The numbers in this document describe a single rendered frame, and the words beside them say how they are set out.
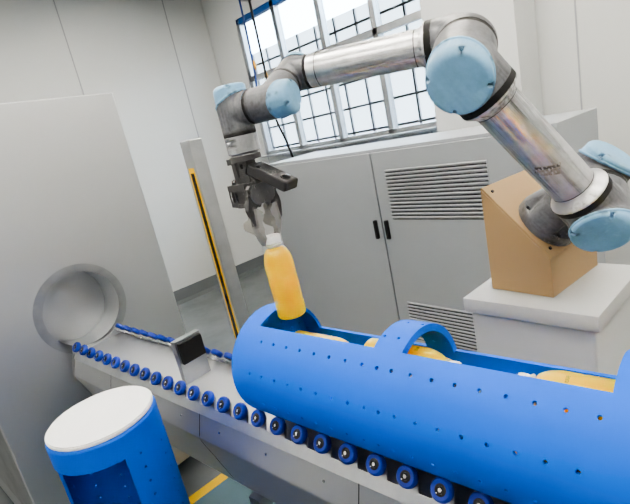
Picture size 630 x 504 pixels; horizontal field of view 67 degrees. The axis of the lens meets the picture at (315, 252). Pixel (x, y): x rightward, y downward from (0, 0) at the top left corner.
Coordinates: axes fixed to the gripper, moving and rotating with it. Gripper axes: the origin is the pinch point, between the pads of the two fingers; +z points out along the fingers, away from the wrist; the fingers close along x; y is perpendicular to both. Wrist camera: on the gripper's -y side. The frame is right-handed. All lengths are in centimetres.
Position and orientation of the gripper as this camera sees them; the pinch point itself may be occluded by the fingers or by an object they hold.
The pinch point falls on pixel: (271, 237)
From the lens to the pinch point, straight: 112.8
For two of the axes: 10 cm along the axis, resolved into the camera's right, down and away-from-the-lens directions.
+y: -7.3, -0.2, 6.8
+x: -6.5, 3.3, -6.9
